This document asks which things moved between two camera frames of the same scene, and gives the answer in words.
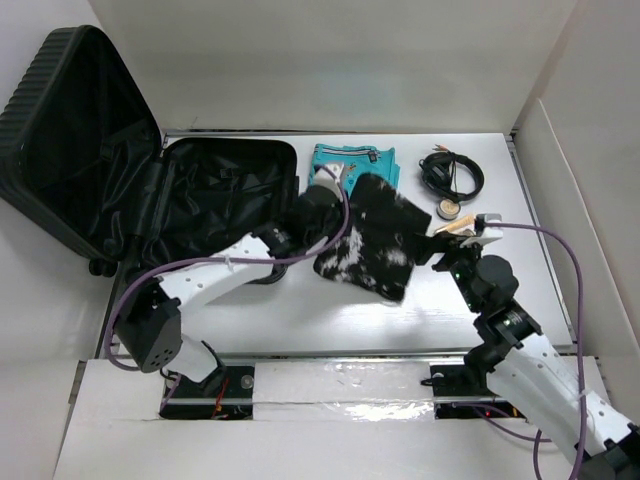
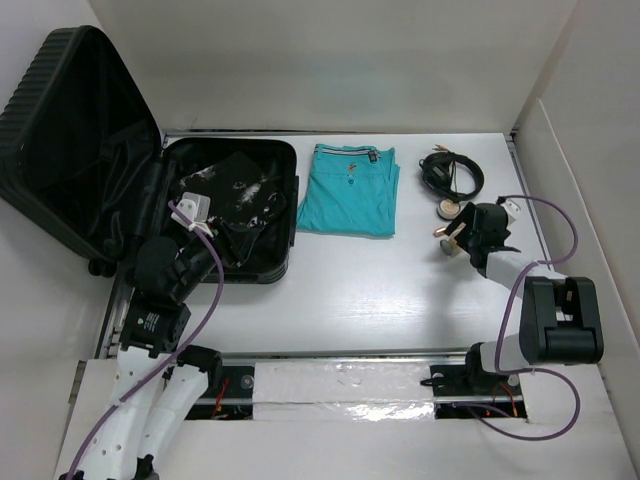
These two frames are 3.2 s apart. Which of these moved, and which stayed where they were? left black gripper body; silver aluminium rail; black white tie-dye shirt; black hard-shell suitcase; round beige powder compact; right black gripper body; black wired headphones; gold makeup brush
Moved: right black gripper body; left black gripper body; black white tie-dye shirt
Stayed: gold makeup brush; round beige powder compact; silver aluminium rail; black wired headphones; black hard-shell suitcase
